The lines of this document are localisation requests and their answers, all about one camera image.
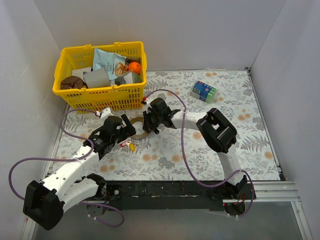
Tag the metal disc with keyrings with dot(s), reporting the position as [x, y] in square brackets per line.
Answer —
[138, 135]

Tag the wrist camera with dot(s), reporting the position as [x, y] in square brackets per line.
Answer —
[146, 101]
[105, 113]

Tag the orange fruit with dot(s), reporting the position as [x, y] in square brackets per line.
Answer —
[135, 67]

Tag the light blue chips bag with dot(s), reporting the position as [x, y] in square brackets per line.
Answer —
[113, 63]

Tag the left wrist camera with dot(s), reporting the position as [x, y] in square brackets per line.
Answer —
[105, 113]

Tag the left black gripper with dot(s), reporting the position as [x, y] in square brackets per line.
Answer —
[124, 129]

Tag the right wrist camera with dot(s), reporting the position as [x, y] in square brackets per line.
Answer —
[146, 101]

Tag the yellow plastic basket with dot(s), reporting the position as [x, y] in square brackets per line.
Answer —
[123, 94]

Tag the white box in basket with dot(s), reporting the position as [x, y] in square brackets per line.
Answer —
[81, 71]

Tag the aluminium frame rail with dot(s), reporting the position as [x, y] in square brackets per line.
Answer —
[276, 191]

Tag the blue green sponge pack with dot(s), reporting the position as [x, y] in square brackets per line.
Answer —
[203, 92]

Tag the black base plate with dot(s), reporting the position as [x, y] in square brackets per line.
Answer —
[171, 195]

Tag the brown round pastry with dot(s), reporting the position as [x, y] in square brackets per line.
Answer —
[72, 82]

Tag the floral table mat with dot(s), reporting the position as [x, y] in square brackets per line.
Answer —
[160, 157]

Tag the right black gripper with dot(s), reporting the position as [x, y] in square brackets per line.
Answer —
[147, 122]

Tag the grey paper cup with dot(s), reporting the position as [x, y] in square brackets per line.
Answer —
[97, 79]

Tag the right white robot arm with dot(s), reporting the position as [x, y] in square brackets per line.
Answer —
[218, 133]

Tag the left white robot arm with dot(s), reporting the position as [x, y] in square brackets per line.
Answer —
[46, 202]

